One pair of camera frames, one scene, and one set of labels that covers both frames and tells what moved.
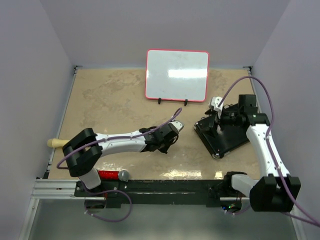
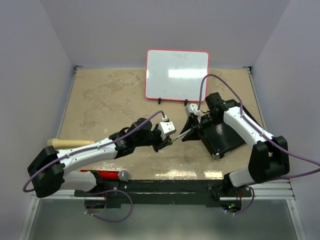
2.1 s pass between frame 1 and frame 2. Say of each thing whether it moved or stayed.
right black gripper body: moved
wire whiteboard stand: stayed
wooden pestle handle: stayed
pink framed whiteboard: stayed
